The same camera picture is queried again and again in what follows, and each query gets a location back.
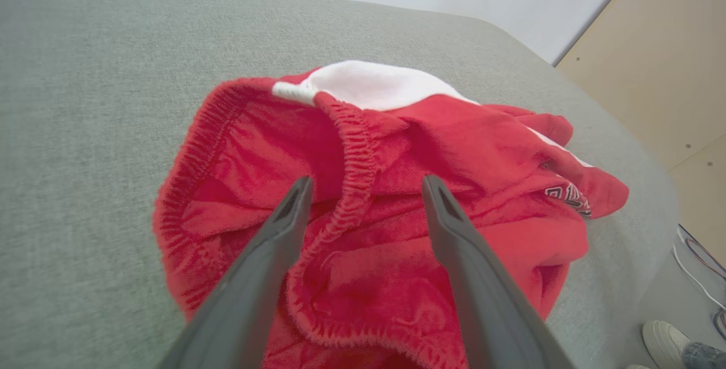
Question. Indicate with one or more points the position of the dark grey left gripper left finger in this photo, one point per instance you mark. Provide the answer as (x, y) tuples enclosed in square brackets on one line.
[(261, 278)]

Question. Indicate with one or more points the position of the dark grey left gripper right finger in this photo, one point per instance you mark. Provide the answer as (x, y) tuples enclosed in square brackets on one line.
[(482, 284)]

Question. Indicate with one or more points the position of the red garment stack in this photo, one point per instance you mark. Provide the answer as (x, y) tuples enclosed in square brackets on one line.
[(397, 255)]

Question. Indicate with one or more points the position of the white sneaker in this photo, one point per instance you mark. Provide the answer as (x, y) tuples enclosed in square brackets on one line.
[(663, 342)]

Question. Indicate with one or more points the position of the blue jeans leg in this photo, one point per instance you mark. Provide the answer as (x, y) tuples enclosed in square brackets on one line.
[(706, 356)]

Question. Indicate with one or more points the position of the beige wooden panel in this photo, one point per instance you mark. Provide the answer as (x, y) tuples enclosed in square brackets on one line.
[(658, 63)]

